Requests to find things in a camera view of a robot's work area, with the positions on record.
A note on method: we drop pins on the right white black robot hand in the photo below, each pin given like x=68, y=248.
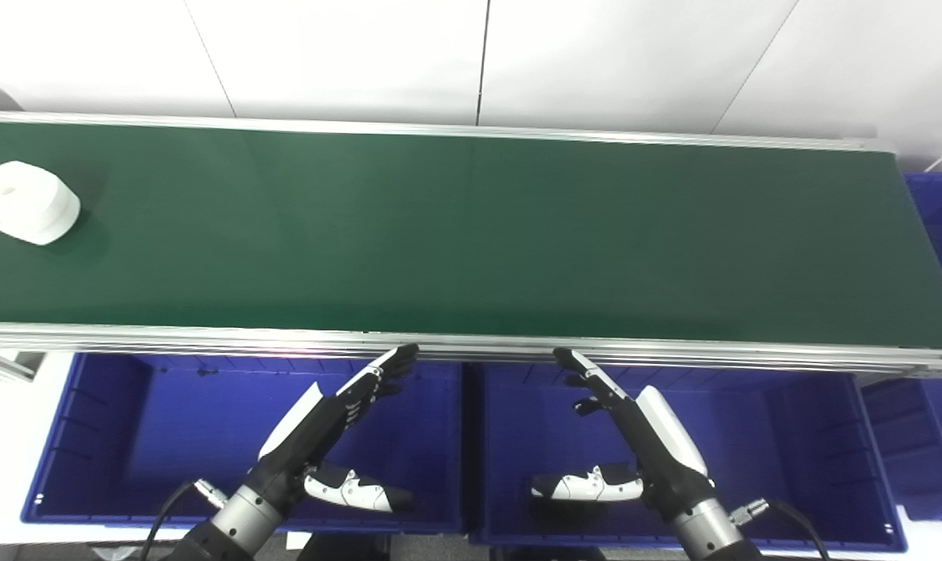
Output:
x=657, y=444

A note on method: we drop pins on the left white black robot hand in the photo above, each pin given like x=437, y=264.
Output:
x=315, y=436

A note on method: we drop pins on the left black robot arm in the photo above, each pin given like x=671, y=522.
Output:
x=241, y=518

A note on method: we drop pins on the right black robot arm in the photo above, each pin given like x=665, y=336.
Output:
x=708, y=530

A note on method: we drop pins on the large blue plastic bin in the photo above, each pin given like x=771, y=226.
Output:
x=767, y=452
x=167, y=436

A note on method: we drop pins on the green conveyor belt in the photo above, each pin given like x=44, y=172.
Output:
x=206, y=336
x=470, y=234

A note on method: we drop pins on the small blue plastic bin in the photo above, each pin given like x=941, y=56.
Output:
x=907, y=452

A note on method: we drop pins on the grey conveyor support bracket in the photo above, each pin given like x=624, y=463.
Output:
x=3, y=365

